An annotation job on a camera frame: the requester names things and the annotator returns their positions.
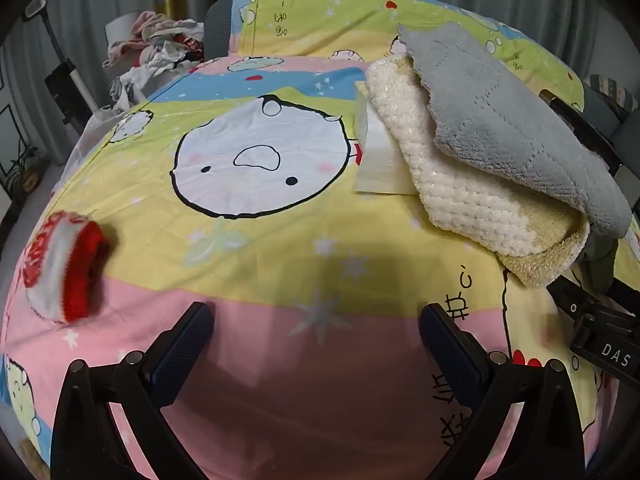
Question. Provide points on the grey sofa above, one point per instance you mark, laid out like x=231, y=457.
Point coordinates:
x=630, y=135

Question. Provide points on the grey fleece towel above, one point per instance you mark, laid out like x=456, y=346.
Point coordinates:
x=500, y=110

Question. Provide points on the red and white sock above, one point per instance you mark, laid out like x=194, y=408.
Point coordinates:
x=50, y=260

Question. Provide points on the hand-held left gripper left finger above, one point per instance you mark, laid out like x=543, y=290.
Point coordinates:
x=185, y=345

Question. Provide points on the white tissue pack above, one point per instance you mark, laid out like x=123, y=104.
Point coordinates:
x=380, y=155

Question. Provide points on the pile of clothes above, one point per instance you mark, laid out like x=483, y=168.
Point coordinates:
x=165, y=50

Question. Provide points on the upright vacuum cleaner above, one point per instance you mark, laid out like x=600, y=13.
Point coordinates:
x=70, y=90

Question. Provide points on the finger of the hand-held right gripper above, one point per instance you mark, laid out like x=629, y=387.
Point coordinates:
x=585, y=130
x=575, y=294

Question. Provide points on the white cylindrical appliance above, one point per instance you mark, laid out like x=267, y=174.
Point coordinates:
x=120, y=25

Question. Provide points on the grey chair back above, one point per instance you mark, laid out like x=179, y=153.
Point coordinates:
x=217, y=25

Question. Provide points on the cream waffle towel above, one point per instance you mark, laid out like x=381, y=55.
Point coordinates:
x=450, y=185

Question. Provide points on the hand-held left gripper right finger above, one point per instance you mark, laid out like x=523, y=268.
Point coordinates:
x=447, y=347

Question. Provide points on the striped cushion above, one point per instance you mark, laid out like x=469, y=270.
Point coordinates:
x=610, y=90

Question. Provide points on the cartoon printed bedsheet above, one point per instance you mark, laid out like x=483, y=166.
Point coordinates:
x=280, y=260

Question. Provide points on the potted plant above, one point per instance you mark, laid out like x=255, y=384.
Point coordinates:
x=22, y=165

